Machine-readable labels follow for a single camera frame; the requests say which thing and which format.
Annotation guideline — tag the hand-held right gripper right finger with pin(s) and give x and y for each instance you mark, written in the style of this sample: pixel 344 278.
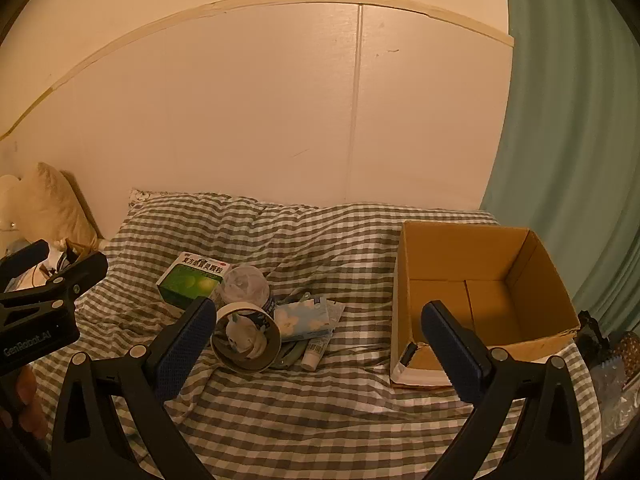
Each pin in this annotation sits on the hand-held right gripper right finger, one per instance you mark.
pixel 461 357

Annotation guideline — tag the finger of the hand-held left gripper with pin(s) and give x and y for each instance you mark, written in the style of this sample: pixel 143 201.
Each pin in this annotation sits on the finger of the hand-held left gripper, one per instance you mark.
pixel 27 256
pixel 82 271

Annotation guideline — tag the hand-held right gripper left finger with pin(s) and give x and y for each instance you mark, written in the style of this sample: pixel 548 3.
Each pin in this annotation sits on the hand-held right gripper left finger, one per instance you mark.
pixel 184 347

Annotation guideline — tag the small white figurine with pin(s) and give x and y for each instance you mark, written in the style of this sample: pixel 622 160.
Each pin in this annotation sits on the small white figurine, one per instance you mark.
pixel 241 334

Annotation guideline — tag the cardboard box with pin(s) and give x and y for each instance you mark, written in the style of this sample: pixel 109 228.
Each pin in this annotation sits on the cardboard box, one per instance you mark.
pixel 500 305

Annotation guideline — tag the green medicine box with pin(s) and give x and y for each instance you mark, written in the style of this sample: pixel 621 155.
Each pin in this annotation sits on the green medicine box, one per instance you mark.
pixel 192 277

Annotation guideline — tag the clear plastic bottle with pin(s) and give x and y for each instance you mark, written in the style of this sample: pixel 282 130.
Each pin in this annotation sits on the clear plastic bottle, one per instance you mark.
pixel 245 282

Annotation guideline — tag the green plastic clip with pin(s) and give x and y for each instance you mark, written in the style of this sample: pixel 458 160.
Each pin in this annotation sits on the green plastic clip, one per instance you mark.
pixel 290 356

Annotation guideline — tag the flower print tissue pack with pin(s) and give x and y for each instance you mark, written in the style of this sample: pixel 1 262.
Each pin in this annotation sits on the flower print tissue pack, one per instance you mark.
pixel 300 320

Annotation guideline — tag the white tube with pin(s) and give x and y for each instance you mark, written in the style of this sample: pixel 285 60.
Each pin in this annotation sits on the white tube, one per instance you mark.
pixel 314 355

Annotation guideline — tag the person's left hand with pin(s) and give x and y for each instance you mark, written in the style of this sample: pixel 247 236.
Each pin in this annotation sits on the person's left hand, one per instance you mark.
pixel 26 392

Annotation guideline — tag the beige pillow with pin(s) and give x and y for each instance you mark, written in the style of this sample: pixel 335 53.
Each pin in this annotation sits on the beige pillow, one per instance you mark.
pixel 55 205

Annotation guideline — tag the white floral pillow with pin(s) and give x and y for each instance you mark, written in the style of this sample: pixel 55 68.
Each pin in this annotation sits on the white floral pillow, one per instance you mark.
pixel 140 196

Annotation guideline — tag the dark bag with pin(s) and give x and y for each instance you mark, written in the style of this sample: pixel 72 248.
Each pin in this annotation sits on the dark bag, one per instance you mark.
pixel 595 332

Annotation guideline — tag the grey checkered blanket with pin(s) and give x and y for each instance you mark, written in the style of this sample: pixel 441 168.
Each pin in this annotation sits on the grey checkered blanket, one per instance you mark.
pixel 325 410

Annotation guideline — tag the clear plastic bag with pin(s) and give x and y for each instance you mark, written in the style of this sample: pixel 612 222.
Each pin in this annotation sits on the clear plastic bag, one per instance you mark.
pixel 615 412

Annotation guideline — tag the brown textured object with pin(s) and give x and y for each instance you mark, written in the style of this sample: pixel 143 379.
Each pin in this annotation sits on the brown textured object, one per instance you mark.
pixel 627 355

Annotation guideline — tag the green curtain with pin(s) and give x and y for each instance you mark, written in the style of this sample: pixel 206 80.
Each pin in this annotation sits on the green curtain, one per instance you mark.
pixel 575 110

